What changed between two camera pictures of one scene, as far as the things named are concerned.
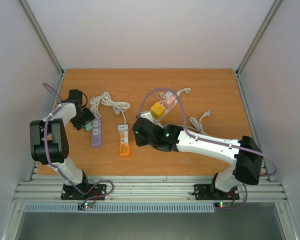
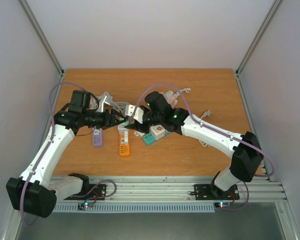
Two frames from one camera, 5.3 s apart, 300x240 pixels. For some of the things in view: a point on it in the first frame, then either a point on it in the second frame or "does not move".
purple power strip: [97, 133] does not move
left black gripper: [90, 117] to [112, 122]
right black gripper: [138, 127] to [145, 119]
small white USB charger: [122, 128] does not move
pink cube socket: [170, 103] does not move
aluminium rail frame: [145, 189] does not move
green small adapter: [87, 127] to [126, 123]
